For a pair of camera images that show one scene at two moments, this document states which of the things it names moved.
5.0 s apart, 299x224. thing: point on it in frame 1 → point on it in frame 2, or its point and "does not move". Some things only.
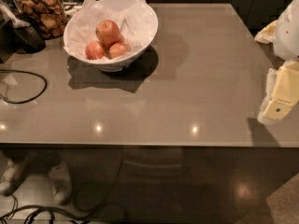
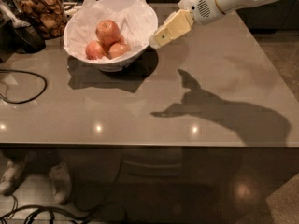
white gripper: x=288 y=32 → x=199 y=4
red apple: x=107 y=32 does not move
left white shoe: x=12 y=175 does not move
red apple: x=119 y=49 does not move
